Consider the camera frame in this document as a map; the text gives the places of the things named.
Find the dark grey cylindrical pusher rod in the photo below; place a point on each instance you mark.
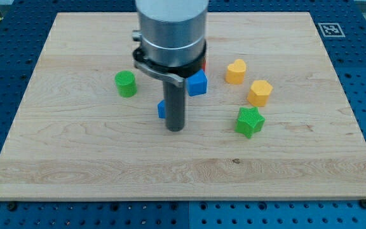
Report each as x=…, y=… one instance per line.
x=175, y=101

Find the black clamp ring with lever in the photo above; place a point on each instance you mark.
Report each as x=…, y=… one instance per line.
x=174, y=75

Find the blue triangle block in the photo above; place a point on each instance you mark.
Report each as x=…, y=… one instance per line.
x=161, y=109

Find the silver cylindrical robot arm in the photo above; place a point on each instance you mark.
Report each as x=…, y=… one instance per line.
x=172, y=48

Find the blue cube block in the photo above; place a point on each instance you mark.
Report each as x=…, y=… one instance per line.
x=197, y=84

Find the red block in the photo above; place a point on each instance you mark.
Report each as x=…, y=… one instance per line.
x=204, y=64

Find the green cylinder block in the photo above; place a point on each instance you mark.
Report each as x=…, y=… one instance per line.
x=125, y=83

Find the yellow heart block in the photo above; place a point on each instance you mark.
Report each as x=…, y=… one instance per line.
x=235, y=73

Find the green star block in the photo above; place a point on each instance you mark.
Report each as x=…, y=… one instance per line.
x=249, y=121

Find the yellow hexagon block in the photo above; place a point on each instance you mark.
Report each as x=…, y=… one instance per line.
x=259, y=93

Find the wooden board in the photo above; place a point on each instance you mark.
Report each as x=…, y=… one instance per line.
x=75, y=139

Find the white fiducial marker tag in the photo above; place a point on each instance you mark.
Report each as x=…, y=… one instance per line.
x=331, y=30

